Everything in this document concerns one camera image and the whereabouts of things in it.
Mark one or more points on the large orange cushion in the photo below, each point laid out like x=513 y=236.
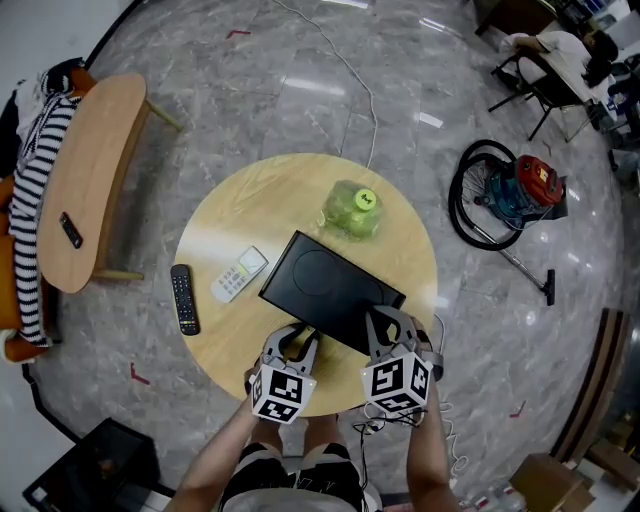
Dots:
x=7 y=285

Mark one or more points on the round wooden table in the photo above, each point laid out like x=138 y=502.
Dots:
x=240 y=210

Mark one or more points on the person's right forearm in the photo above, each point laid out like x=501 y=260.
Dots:
x=425 y=460

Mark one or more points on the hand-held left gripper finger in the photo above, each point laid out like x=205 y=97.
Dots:
x=274 y=346
x=311 y=357

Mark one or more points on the person's left forearm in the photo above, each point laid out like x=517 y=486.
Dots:
x=220 y=450

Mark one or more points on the cardboard box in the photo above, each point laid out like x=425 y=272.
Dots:
x=550 y=482

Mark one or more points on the dark wooden desk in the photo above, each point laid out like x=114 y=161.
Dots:
x=515 y=15

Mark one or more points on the large black case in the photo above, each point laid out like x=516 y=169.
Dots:
x=90 y=470

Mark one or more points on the striped knitted blanket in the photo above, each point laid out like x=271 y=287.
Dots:
x=30 y=200

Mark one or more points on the green plastic bottle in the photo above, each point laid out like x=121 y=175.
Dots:
x=352 y=212

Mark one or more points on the person's left leg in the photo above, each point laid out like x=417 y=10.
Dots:
x=272 y=435

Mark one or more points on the white cloth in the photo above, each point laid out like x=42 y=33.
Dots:
x=30 y=110

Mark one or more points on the person's leg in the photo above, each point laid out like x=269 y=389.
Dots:
x=272 y=435
x=320 y=432

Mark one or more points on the red vacuum cleaner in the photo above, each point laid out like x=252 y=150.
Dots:
x=535 y=182

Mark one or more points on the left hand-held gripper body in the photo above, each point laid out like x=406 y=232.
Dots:
x=282 y=392

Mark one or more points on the black box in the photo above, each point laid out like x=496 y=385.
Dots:
x=320 y=280

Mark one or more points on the black chair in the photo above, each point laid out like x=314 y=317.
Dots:
x=545 y=95

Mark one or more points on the white remote control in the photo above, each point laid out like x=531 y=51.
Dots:
x=237 y=275

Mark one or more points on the person's right leg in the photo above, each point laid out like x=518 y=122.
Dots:
x=320 y=432

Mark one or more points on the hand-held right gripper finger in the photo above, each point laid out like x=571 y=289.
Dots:
x=407 y=330
x=375 y=340

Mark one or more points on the black remote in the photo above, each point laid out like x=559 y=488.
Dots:
x=71 y=230

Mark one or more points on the dark blanket with white stripes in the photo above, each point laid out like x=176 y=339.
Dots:
x=7 y=145

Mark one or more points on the person's black shorts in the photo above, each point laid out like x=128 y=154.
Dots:
x=260 y=470

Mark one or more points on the brown wooden platform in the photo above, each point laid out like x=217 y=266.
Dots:
x=595 y=380

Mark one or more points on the vacuum wand with nozzle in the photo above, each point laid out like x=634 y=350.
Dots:
x=520 y=265

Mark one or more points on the person's grey shirt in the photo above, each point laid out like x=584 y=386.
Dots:
x=300 y=502

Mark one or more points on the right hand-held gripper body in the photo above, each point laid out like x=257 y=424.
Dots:
x=397 y=382

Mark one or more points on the oval wooden table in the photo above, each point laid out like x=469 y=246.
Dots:
x=90 y=165

